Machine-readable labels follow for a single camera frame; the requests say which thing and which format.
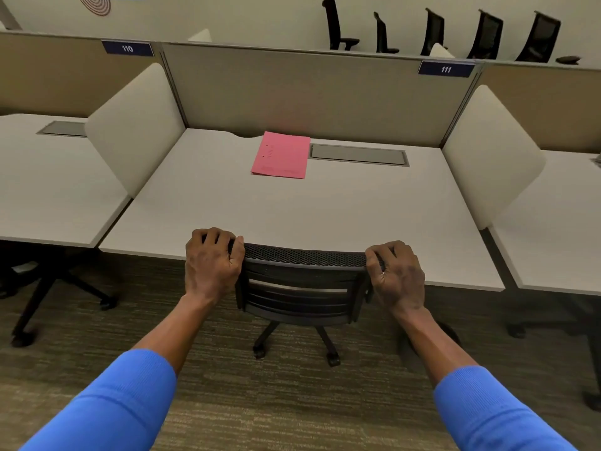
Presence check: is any person's right hand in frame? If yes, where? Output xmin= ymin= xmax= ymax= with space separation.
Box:
xmin=365 ymin=240 xmax=426 ymax=316

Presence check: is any blue desk number sign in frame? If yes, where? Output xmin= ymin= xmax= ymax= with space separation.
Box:
xmin=101 ymin=39 xmax=155 ymax=58
xmin=418 ymin=60 xmax=476 ymax=79

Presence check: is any person's left hand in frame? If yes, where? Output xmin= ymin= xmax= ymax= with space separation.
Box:
xmin=184 ymin=227 xmax=246 ymax=302

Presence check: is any black office chair base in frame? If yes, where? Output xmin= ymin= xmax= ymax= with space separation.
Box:
xmin=0 ymin=241 xmax=119 ymax=349

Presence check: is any person's left forearm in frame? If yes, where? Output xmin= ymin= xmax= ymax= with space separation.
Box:
xmin=20 ymin=293 xmax=215 ymax=451

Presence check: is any black high-back office chair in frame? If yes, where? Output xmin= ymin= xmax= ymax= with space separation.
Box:
xmin=515 ymin=11 xmax=562 ymax=63
xmin=373 ymin=11 xmax=400 ymax=54
xmin=322 ymin=0 xmax=360 ymax=51
xmin=467 ymin=9 xmax=504 ymax=60
xmin=421 ymin=8 xmax=447 ymax=57

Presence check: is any black desk leg frame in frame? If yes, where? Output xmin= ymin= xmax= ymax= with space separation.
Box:
xmin=481 ymin=227 xmax=601 ymax=412

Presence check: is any grey desk cable lid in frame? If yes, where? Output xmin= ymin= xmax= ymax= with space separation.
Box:
xmin=37 ymin=120 xmax=89 ymax=138
xmin=309 ymin=143 xmax=410 ymax=168

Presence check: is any grey fabric partition panel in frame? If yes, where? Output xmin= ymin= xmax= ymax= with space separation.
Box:
xmin=161 ymin=42 xmax=483 ymax=149

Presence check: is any black mesh office chair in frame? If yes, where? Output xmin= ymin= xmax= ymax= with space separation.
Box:
xmin=202 ymin=234 xmax=387 ymax=368

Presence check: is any beige fabric partition panel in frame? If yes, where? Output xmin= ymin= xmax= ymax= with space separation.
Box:
xmin=0 ymin=31 xmax=166 ymax=119
xmin=476 ymin=61 xmax=601 ymax=154

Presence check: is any person's right forearm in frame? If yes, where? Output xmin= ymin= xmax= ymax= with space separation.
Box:
xmin=391 ymin=306 xmax=579 ymax=451

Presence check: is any pink paper folder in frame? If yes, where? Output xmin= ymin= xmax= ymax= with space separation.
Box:
xmin=251 ymin=131 xmax=311 ymax=179

